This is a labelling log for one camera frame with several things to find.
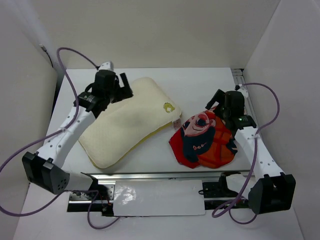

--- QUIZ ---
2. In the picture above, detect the cream yellow pillow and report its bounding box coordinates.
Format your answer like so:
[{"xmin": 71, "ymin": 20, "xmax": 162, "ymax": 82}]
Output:
[{"xmin": 79, "ymin": 77, "xmax": 182, "ymax": 169}]

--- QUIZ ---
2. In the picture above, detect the red printed pillowcase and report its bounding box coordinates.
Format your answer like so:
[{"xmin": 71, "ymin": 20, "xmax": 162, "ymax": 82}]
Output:
[{"xmin": 169, "ymin": 107, "xmax": 238, "ymax": 169}]

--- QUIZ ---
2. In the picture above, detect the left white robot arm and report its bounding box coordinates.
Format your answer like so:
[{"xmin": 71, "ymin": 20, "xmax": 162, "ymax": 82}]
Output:
[{"xmin": 22, "ymin": 69, "xmax": 133, "ymax": 200}]

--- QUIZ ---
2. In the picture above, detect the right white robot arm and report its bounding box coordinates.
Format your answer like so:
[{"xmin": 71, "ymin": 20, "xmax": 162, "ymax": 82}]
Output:
[{"xmin": 206, "ymin": 89, "xmax": 296, "ymax": 215}]

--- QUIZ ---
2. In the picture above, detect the white cover plate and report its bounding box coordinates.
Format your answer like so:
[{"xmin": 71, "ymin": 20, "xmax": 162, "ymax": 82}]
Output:
[{"xmin": 113, "ymin": 180, "xmax": 206, "ymax": 217}]

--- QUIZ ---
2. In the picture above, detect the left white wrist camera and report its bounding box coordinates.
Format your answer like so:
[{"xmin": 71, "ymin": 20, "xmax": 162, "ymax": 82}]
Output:
[{"xmin": 97, "ymin": 61, "xmax": 114, "ymax": 72}]

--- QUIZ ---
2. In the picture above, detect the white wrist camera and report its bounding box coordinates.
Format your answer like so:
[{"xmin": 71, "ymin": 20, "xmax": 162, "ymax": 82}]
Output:
[
  {"xmin": 235, "ymin": 84, "xmax": 249, "ymax": 99},
  {"xmin": 97, "ymin": 61, "xmax": 114, "ymax": 72}
]

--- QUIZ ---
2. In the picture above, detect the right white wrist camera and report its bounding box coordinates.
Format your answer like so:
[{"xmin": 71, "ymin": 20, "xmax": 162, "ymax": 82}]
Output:
[{"xmin": 235, "ymin": 84, "xmax": 249, "ymax": 99}]

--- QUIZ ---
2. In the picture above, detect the aluminium side frame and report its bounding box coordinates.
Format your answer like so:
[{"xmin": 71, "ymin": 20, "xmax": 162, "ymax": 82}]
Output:
[{"xmin": 231, "ymin": 68, "xmax": 257, "ymax": 122}]

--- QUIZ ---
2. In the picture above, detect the black wall cable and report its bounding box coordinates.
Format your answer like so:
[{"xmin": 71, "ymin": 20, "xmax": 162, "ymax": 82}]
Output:
[{"xmin": 39, "ymin": 43, "xmax": 55, "ymax": 68}]

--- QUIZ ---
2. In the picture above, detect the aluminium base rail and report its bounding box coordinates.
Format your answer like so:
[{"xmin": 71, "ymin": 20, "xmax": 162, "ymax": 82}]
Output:
[{"xmin": 67, "ymin": 171, "xmax": 237, "ymax": 217}]

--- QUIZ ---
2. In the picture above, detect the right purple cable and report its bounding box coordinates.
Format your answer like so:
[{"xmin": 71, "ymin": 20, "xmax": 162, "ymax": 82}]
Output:
[{"xmin": 212, "ymin": 83, "xmax": 280, "ymax": 225}]

